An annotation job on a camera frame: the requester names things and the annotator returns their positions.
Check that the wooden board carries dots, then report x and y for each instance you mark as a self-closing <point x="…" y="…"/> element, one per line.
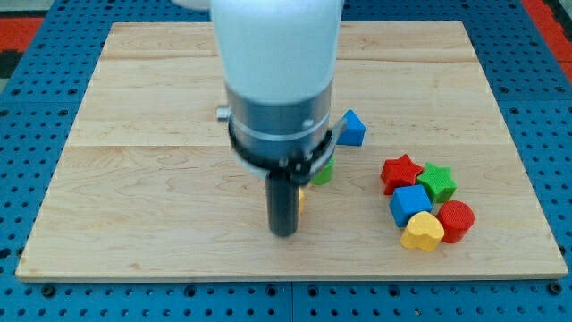
<point x="147" y="188"/>

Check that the blue cube block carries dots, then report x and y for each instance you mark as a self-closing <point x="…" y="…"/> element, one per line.
<point x="407" y="201"/>

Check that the green star block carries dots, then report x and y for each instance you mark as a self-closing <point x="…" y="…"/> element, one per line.
<point x="438" y="183"/>

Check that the green block behind gripper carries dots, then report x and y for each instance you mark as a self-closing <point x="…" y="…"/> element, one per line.
<point x="325" y="175"/>

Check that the yellow heart block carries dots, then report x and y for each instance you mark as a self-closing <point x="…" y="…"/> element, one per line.
<point x="423" y="232"/>

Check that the blue triangle block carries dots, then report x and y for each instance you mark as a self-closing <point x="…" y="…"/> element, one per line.
<point x="355" y="131"/>

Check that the silver flange with black clamp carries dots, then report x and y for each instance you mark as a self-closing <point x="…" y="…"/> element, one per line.
<point x="292" y="138"/>

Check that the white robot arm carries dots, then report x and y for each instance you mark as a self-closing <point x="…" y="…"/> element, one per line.
<point x="278" y="66"/>

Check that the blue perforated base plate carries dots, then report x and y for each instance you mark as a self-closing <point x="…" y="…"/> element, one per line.
<point x="43" y="94"/>

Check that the red cylinder block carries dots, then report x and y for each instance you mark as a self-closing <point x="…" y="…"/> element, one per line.
<point x="457" y="218"/>

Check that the yellow block behind rod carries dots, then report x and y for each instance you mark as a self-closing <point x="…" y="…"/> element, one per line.
<point x="302" y="199"/>

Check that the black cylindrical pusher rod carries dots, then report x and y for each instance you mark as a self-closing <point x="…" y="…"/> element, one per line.
<point x="282" y="200"/>

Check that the red star block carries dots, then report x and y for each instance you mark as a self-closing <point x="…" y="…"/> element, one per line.
<point x="399" y="172"/>

